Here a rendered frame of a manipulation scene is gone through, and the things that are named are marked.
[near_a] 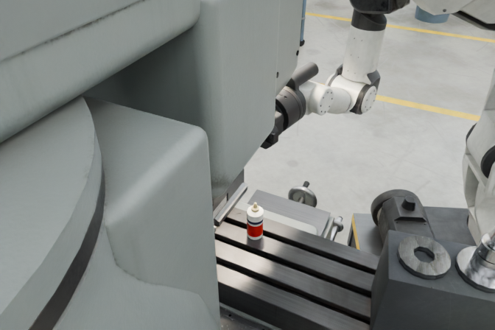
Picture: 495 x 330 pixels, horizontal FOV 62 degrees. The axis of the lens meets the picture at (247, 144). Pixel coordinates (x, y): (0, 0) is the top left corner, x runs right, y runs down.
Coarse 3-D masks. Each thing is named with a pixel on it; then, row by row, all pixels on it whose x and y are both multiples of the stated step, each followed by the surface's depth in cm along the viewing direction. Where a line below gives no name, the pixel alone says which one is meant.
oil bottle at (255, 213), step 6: (252, 210) 98; (258, 210) 98; (252, 216) 98; (258, 216) 98; (252, 222) 99; (258, 222) 99; (252, 228) 100; (258, 228) 100; (252, 234) 101; (258, 234) 101
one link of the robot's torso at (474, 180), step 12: (468, 156) 125; (468, 168) 125; (492, 168) 109; (468, 180) 127; (480, 180) 116; (492, 180) 110; (468, 192) 130; (480, 192) 116; (492, 192) 112; (468, 204) 133; (480, 204) 118; (492, 204) 117; (468, 216) 139; (480, 216) 123; (492, 216) 123; (468, 228) 140; (480, 228) 126; (492, 228) 126
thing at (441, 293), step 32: (384, 256) 80; (416, 256) 75; (448, 256) 73; (384, 288) 74; (416, 288) 71; (448, 288) 70; (480, 288) 69; (384, 320) 78; (416, 320) 76; (448, 320) 73; (480, 320) 71
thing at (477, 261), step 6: (480, 246) 69; (474, 252) 71; (480, 252) 69; (486, 252) 68; (474, 258) 71; (480, 258) 69; (486, 258) 68; (492, 258) 67; (474, 264) 71; (480, 264) 69; (486, 264) 68; (492, 264) 68; (474, 270) 71; (480, 270) 70; (486, 270) 69; (492, 270) 69; (486, 276) 70; (492, 276) 70
